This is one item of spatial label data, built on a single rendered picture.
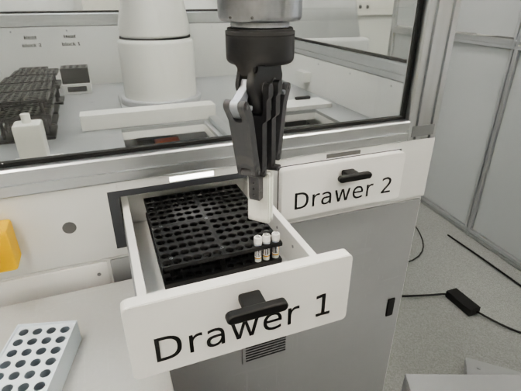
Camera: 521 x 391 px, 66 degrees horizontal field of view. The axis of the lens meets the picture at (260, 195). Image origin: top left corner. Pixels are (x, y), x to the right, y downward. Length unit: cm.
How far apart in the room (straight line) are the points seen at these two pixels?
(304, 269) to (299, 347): 61
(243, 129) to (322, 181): 41
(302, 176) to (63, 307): 48
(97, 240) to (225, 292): 35
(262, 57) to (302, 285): 28
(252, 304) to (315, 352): 68
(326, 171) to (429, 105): 27
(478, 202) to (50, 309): 219
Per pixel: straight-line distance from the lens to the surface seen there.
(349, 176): 81
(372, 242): 101
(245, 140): 45
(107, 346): 68
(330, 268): 54
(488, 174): 246
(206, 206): 71
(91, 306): 76
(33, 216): 75
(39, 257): 79
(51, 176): 72
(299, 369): 117
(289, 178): 79
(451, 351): 182
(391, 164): 91
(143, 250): 73
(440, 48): 93
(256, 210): 53
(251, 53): 44
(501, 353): 190
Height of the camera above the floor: 123
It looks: 26 degrees down
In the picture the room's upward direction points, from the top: straight up
